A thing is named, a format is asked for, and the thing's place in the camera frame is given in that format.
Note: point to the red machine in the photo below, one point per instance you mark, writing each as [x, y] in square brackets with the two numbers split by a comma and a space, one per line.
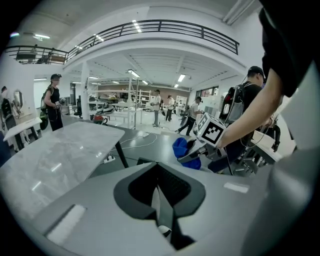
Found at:
[100, 118]

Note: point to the person's right forearm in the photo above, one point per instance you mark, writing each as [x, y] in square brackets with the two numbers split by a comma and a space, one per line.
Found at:
[250, 117]

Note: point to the white shoe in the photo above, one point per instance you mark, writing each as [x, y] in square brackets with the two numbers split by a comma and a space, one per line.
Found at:
[165, 230]

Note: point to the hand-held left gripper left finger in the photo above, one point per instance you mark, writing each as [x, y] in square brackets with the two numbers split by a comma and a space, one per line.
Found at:
[100, 212]

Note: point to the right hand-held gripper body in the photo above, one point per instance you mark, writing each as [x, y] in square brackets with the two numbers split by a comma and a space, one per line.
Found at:
[211, 132]

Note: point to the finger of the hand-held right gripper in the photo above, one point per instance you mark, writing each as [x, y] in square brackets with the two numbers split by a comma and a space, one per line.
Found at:
[192, 155]
[193, 145]

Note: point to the white table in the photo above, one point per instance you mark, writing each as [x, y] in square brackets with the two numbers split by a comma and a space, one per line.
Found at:
[22, 125]

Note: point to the black office chair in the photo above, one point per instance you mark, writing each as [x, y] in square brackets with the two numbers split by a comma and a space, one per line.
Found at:
[78, 105]

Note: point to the white shelf unit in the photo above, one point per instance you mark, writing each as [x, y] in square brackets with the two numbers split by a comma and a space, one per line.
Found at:
[143, 98]

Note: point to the white power strip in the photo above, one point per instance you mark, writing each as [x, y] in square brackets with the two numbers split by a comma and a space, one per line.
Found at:
[109, 159]
[145, 135]

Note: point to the grey marble table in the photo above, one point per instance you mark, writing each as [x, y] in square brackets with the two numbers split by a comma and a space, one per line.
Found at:
[62, 155]

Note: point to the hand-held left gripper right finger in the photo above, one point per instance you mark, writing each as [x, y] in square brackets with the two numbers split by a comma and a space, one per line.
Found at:
[220, 207]

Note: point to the black balcony railing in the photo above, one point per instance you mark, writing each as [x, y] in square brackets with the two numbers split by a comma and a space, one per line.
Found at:
[161, 25]

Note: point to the blue chair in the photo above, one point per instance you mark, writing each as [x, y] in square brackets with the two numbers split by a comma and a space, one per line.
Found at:
[5, 150]

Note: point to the blue microfibre cloth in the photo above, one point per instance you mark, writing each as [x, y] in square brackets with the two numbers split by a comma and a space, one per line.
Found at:
[180, 148]

